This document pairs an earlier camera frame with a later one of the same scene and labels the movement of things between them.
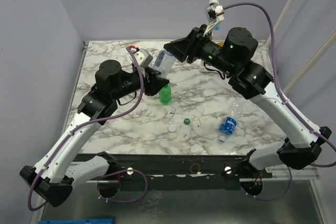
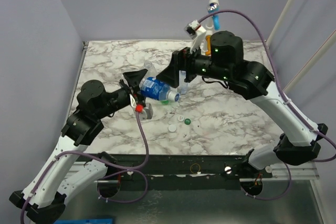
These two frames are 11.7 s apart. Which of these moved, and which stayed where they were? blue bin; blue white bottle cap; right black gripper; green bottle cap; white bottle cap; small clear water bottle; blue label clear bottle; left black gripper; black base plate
Moved: small clear water bottle; blue label clear bottle; right black gripper; left black gripper; blue white bottle cap
Stayed: green bottle cap; white bottle cap; blue bin; black base plate
